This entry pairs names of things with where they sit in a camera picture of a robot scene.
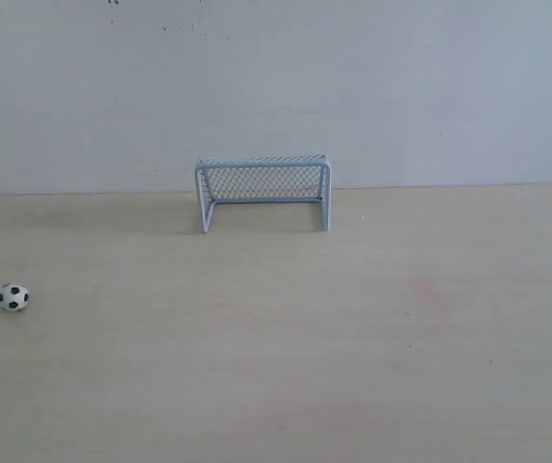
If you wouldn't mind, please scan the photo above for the small black white soccer ball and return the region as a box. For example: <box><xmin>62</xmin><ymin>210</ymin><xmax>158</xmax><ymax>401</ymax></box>
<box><xmin>0</xmin><ymin>284</ymin><xmax>30</xmax><ymax>313</ymax></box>

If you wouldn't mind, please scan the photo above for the white miniature soccer goal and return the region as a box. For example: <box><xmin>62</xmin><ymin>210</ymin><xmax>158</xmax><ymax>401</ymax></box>
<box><xmin>194</xmin><ymin>154</ymin><xmax>332</xmax><ymax>232</ymax></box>

